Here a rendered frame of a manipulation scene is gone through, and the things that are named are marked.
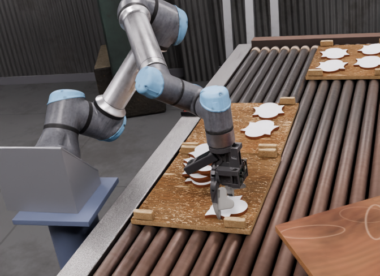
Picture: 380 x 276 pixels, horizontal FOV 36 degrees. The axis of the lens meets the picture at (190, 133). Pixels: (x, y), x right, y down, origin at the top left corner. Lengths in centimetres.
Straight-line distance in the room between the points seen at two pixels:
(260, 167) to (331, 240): 57
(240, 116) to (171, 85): 74
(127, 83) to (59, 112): 24
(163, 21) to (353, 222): 85
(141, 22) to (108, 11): 274
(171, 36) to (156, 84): 41
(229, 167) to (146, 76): 33
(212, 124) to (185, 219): 30
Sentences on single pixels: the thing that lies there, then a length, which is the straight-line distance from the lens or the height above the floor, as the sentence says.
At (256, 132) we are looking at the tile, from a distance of 202.
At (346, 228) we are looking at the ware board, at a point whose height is 104.
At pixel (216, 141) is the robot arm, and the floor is 117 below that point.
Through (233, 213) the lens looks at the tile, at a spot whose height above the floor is 95.
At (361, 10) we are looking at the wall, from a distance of 511.
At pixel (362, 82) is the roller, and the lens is 247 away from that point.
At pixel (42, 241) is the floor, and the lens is 345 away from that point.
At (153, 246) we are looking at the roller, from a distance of 157.
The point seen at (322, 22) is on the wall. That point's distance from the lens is 513.
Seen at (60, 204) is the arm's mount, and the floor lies 90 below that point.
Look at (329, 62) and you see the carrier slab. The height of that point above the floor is 95.
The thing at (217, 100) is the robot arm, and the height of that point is 128.
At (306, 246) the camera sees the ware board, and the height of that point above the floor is 104.
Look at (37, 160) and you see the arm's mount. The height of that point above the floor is 106.
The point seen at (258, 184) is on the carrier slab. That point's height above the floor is 94.
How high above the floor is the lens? 183
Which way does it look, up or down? 25 degrees down
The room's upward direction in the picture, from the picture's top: 9 degrees counter-clockwise
